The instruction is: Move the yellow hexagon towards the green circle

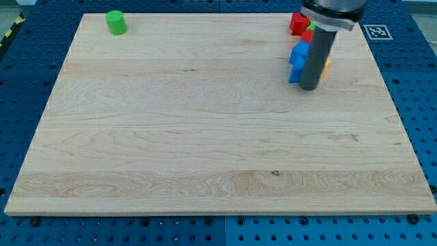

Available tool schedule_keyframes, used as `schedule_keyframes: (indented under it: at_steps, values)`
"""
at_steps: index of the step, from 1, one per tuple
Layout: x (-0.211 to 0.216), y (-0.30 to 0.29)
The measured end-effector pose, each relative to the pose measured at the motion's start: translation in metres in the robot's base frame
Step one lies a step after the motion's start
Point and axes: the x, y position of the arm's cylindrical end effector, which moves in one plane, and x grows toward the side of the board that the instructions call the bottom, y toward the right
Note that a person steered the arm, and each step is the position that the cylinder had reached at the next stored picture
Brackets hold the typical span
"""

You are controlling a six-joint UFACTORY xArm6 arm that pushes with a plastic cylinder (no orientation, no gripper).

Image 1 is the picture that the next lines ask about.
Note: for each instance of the green cylinder block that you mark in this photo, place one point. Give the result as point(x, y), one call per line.
point(116, 22)

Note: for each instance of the small red block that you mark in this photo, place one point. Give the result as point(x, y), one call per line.
point(307, 36)

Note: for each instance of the red block rear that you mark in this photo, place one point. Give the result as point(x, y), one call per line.
point(298, 24)

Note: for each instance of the wooden board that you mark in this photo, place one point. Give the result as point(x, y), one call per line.
point(193, 114)

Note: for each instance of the small green block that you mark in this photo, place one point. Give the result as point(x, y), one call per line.
point(311, 26)

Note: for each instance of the blue block upper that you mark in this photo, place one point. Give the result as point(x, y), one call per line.
point(299, 50)

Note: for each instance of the robot arm flange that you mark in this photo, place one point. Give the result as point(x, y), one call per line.
point(333, 15)

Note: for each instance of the blue block lower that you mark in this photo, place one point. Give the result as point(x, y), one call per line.
point(297, 69)

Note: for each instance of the blue block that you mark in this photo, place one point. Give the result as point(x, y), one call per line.
point(297, 69)
point(299, 50)

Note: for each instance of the yellow hexagon block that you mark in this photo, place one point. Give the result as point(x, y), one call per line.
point(326, 67)

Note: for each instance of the fiducial marker tag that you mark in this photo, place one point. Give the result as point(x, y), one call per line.
point(377, 32)

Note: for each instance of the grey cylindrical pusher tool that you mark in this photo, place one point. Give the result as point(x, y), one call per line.
point(317, 55)

